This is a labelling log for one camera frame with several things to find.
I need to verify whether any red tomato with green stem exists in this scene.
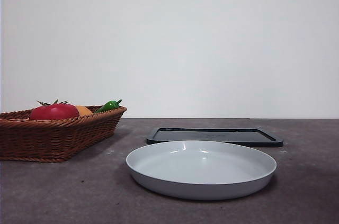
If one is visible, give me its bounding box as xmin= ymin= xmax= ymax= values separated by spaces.
xmin=29 ymin=99 xmax=81 ymax=121

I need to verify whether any green chili pepper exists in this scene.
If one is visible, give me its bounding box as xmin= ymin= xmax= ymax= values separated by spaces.
xmin=93 ymin=99 xmax=123 ymax=114

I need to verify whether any black rectangular tray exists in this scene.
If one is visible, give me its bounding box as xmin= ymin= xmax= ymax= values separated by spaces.
xmin=146 ymin=127 xmax=284 ymax=148

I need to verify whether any pale grey round plate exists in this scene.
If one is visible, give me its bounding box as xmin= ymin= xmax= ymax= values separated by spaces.
xmin=126 ymin=140 xmax=278 ymax=201

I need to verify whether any orange round fruit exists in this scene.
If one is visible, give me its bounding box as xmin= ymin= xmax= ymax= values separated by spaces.
xmin=75 ymin=105 xmax=94 ymax=116

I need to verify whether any brown wicker basket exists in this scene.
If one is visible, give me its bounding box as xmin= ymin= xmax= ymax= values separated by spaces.
xmin=0 ymin=105 xmax=127 ymax=163

